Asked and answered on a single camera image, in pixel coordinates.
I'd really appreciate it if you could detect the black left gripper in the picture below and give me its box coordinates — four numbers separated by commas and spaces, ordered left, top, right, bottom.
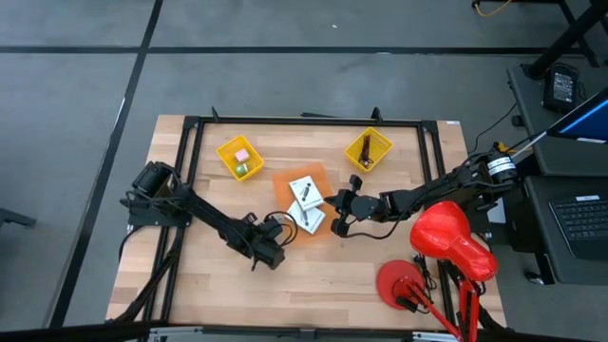
236, 212, 287, 272

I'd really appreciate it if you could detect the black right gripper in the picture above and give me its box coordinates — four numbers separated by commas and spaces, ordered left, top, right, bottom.
324, 173, 389, 238

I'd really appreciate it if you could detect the orange plastic sheet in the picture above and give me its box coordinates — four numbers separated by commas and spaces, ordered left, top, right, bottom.
271, 162, 334, 240

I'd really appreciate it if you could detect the yellow plastic mesh basket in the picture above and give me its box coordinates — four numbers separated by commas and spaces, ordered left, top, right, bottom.
216, 134, 266, 182
343, 126, 394, 173

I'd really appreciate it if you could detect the red desk lamp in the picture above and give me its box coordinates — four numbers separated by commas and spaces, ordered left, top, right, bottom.
374, 199, 500, 342

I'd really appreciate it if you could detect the black aluminium crossbar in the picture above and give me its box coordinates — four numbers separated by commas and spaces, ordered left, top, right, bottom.
0, 318, 608, 342

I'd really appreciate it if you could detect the dark grey desk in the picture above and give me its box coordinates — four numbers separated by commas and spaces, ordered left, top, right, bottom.
505, 64, 608, 286

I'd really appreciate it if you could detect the black laptop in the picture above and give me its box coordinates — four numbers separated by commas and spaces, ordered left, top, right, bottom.
547, 193, 608, 262

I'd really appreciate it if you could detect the dark grey furniture leg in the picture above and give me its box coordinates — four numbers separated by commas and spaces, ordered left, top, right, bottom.
0, 206, 38, 230

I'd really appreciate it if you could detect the black power adapter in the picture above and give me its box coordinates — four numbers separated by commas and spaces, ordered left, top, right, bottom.
542, 64, 581, 115

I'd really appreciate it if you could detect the computer monitor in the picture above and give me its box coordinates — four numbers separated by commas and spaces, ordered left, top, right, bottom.
545, 87, 608, 145

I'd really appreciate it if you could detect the black metal stand leg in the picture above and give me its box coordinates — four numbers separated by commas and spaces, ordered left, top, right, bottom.
522, 0, 608, 81

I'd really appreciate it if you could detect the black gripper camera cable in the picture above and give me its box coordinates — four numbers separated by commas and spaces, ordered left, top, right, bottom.
263, 210, 299, 247
344, 201, 428, 240

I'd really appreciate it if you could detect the black aluminium table frame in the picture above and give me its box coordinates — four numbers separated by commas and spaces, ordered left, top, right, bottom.
107, 105, 507, 333

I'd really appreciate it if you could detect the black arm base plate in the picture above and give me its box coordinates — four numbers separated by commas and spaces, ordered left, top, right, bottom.
126, 194, 195, 228

